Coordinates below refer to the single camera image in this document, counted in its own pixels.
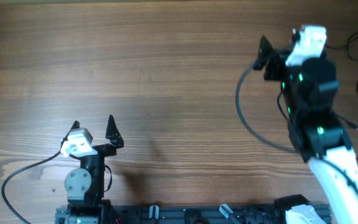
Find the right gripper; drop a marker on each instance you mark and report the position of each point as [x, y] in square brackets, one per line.
[272, 69]

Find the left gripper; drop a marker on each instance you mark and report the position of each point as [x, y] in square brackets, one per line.
[111, 134]

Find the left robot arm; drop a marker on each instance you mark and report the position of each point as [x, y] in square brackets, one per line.
[85, 185]

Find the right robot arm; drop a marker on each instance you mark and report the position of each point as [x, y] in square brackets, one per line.
[315, 130]

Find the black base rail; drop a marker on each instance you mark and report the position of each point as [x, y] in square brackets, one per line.
[265, 213]

